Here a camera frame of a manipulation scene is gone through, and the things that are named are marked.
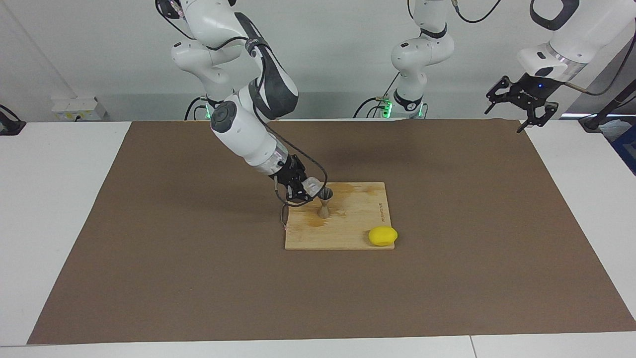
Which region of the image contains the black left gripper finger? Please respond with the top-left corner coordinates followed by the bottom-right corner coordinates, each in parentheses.
top-left (517, 101), bottom-right (559, 134)
top-left (485, 76), bottom-right (515, 116)

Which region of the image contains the steel double jigger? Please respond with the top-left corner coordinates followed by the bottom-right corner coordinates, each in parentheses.
top-left (318, 186), bottom-right (334, 218)

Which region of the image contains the black tripod stand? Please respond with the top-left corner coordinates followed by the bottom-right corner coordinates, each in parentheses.
top-left (579, 77), bottom-right (636, 132)

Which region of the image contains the wooden cutting board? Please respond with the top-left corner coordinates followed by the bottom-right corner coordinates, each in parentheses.
top-left (281, 182), bottom-right (396, 251)

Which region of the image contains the blue object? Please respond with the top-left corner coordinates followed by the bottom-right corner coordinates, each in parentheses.
top-left (610, 124), bottom-right (636, 176)

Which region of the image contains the yellow lemon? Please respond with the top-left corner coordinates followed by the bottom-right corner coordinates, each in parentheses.
top-left (368, 226), bottom-right (398, 247)

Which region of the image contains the brown table mat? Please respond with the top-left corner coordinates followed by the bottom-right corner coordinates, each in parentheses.
top-left (27, 118), bottom-right (636, 345)

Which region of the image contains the black stand foot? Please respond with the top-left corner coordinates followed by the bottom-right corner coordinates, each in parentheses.
top-left (0, 104), bottom-right (26, 136)

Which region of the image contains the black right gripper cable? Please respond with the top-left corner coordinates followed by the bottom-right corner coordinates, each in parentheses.
top-left (246, 37), bottom-right (328, 207)

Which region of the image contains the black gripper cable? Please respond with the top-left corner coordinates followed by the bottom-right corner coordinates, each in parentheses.
top-left (450, 0), bottom-right (636, 96)
top-left (246, 37), bottom-right (328, 207)

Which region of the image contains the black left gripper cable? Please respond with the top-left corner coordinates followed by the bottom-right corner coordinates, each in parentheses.
top-left (450, 0), bottom-right (636, 96)

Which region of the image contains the black arm base cable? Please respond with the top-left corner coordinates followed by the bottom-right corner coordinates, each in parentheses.
top-left (185, 96), bottom-right (207, 121)
top-left (354, 96), bottom-right (386, 119)

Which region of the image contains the white wall power socket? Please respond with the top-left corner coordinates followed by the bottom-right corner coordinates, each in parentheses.
top-left (51, 97), bottom-right (107, 121)

